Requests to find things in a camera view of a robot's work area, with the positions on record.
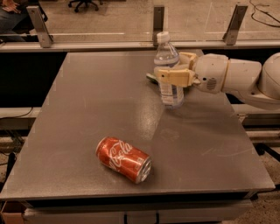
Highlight left metal fence bracket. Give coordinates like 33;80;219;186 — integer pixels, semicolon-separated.
26;6;53;48

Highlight black floor cable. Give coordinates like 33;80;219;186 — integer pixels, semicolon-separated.
248;0;280;29

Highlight right metal fence bracket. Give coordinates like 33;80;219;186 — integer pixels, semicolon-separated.
222;3;248;46

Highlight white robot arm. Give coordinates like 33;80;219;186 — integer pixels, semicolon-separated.
155;52;280;109

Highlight middle metal fence bracket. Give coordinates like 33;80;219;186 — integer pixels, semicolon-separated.
152;5;165;46

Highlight black office chair base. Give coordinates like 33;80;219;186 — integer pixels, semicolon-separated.
67;0;103;13

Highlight metal fence bracket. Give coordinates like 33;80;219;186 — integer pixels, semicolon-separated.
152;5;165;46
26;6;53;48
222;3;248;46

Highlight cardboard box under table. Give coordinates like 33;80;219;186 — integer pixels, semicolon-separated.
1;201;25;224

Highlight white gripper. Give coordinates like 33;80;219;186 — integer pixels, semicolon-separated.
155;52;228;94

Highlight clear plastic water bottle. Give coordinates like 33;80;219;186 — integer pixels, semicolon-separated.
154;31;184;109

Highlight green Kettle chips bag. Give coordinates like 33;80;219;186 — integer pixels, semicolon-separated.
146;73;158;85

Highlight seated person in background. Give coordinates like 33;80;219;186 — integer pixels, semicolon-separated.
0;0;47;42

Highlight red Coca-Cola can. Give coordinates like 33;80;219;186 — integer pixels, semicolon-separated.
95;137;152;184

